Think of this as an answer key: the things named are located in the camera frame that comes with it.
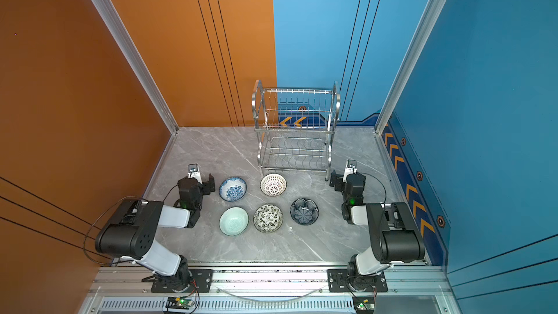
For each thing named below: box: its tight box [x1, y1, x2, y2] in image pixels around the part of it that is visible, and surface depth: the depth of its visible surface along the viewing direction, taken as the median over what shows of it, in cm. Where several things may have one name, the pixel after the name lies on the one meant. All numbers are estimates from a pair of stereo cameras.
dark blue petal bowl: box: [289, 197, 320, 227], surface depth 89 cm
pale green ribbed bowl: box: [218, 206, 250, 237], surface depth 86 cm
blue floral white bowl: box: [218, 177, 248, 203], surface depth 96 cm
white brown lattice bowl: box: [260, 172, 288, 197], surface depth 96 cm
